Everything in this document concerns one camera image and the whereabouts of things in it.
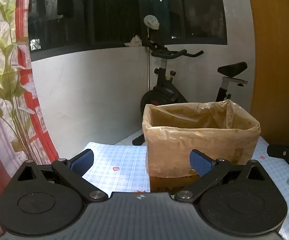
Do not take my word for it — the black exercise bike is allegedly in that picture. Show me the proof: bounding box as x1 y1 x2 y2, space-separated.
132 36 248 146

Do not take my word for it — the red floral curtain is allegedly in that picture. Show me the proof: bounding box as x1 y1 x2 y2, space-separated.
0 0 60 240

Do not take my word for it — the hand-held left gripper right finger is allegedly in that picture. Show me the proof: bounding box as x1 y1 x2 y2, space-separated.
175 149 268 203

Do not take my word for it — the orange wooden door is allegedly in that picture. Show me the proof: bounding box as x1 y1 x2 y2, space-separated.
244 0 289 140

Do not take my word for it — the brown cardboard box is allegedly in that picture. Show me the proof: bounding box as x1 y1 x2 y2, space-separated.
144 102 260 193

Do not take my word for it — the checked tablecloth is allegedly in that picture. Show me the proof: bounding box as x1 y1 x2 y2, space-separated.
81 136 289 240

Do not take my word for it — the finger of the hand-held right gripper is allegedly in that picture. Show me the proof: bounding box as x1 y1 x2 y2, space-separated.
267 144 289 158

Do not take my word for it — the crumpled white cloth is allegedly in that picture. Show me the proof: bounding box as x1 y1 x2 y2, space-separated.
124 35 143 47

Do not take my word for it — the white hanging garment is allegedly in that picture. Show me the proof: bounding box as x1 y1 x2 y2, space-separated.
45 0 60 21

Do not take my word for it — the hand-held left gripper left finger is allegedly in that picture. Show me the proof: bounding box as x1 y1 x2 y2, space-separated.
17 149 109 203

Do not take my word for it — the dark framed window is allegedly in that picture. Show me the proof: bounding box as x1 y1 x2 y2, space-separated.
28 0 228 62

